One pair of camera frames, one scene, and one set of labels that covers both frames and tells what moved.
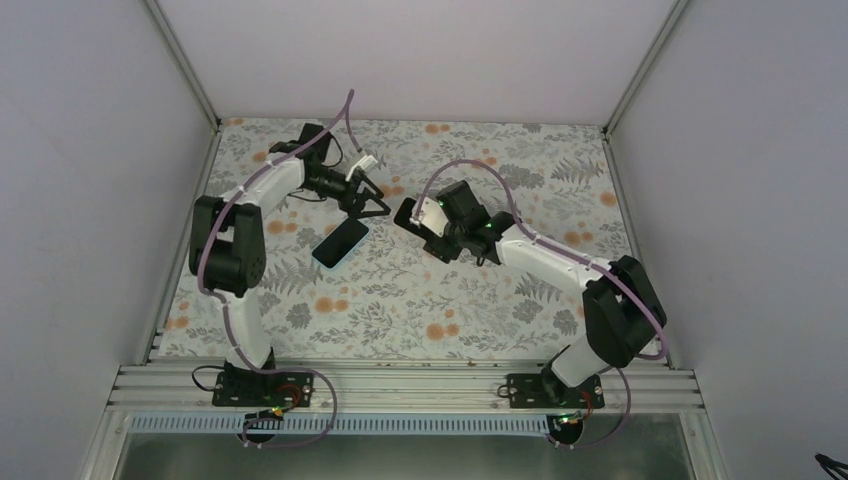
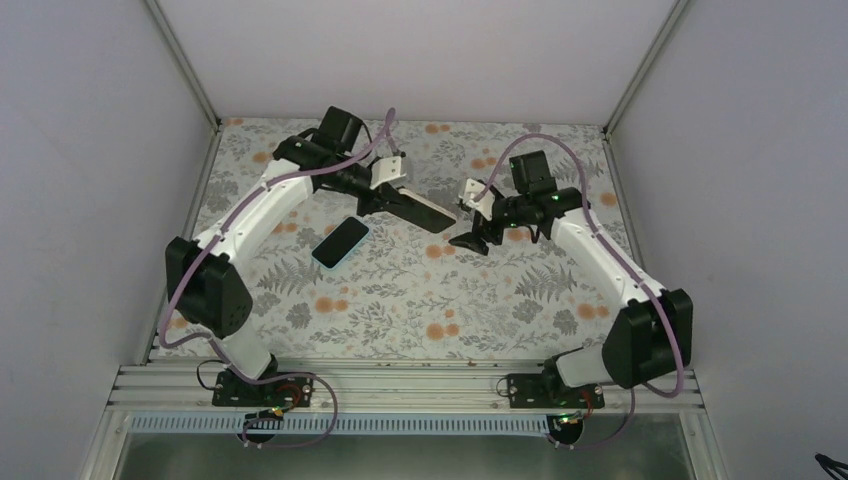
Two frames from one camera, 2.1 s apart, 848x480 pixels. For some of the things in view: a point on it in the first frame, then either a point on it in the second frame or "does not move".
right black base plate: x=549 y=391 does not move
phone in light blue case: x=335 y=248 does not move
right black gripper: x=442 y=251 -> x=474 y=240
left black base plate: x=253 y=389 does not move
